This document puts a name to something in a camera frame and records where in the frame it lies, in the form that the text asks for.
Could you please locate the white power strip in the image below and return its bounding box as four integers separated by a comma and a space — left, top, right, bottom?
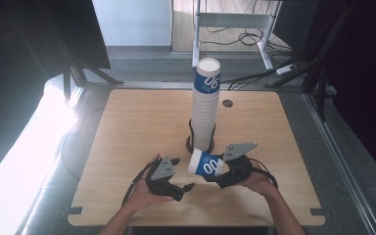
275, 64, 298, 75

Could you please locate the aluminium floor rail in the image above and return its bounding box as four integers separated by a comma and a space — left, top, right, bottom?
302, 92, 376, 235

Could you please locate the hand-held gripper cable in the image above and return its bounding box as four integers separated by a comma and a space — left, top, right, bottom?
120, 158, 161, 207
249, 158, 279, 190

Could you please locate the right hand-held gripper cable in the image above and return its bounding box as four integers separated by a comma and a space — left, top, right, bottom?
249, 158, 279, 190

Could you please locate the stack of paper cups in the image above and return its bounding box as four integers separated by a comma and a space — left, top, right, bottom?
190, 57, 222, 153

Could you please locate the person's left hand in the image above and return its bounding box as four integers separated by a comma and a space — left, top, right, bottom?
123, 153, 174, 213

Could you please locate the left hand-held gripper cable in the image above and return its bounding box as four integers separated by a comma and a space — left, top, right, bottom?
120, 158, 161, 207

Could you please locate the thin black floor cable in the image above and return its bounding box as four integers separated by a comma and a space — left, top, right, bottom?
60, 107, 106, 181

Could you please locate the white metal desk frame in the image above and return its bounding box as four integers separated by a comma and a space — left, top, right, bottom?
191, 0, 283, 71

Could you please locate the coiled black floor cable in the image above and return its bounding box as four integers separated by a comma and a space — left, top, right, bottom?
237, 28, 266, 47

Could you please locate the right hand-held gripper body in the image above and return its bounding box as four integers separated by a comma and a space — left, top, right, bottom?
215, 142, 259, 190

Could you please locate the dark curtain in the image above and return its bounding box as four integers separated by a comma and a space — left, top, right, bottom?
306, 0, 376, 184
0, 0, 112, 189

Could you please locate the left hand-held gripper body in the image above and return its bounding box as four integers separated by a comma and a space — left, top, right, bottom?
146, 156, 185, 202

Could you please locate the blue white paper cup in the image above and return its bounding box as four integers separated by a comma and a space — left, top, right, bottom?
187, 147, 225, 182

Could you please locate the black power strip cable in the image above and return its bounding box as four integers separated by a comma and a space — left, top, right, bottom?
219, 70, 279, 91

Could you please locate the person's right hand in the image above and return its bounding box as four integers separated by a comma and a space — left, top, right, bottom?
238, 161, 280, 199

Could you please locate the black slanted stand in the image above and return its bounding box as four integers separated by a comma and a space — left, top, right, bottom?
263, 0, 356, 122

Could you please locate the black tripod stand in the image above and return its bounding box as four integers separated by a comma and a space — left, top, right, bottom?
53, 32, 125, 109

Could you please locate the black cup holder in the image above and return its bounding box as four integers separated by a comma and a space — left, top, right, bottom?
185, 118, 216, 155

